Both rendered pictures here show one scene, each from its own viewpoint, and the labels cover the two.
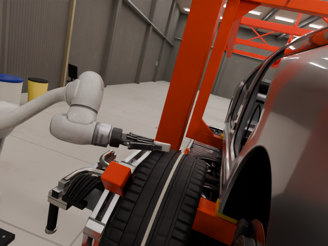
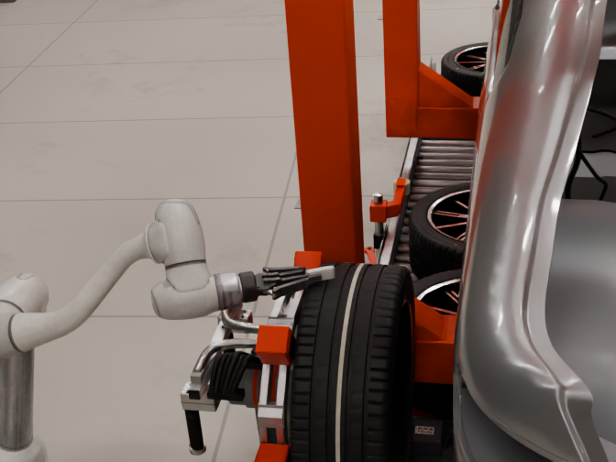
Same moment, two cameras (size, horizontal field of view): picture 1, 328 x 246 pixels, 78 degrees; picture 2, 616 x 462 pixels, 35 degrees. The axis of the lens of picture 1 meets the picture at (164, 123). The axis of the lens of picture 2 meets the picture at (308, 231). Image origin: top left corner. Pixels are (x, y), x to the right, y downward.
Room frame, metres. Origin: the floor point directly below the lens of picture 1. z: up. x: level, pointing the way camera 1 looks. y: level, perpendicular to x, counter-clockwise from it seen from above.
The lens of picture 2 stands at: (-1.27, -0.01, 2.44)
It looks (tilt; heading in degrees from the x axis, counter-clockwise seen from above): 29 degrees down; 1
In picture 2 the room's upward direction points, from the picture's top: 4 degrees counter-clockwise
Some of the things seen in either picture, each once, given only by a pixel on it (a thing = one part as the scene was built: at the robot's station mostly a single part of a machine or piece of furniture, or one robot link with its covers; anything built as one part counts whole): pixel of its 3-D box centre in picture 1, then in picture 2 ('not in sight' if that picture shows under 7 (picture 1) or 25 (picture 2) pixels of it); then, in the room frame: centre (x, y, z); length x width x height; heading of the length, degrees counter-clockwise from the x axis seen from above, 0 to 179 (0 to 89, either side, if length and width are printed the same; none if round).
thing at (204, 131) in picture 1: (214, 134); (472, 99); (3.12, -0.82, 0.69); 0.52 x 0.17 x 0.35; 77
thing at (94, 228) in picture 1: (124, 208); (296, 384); (0.78, 0.07, 0.85); 0.54 x 0.07 x 0.54; 167
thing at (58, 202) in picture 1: (62, 197); (201, 396); (0.66, 0.31, 0.93); 0.09 x 0.05 x 0.05; 77
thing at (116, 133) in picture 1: (122, 138); (258, 285); (0.73, 0.14, 1.20); 0.09 x 0.08 x 0.07; 102
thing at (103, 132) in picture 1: (103, 134); (228, 290); (0.71, 0.21, 1.20); 0.09 x 0.06 x 0.09; 12
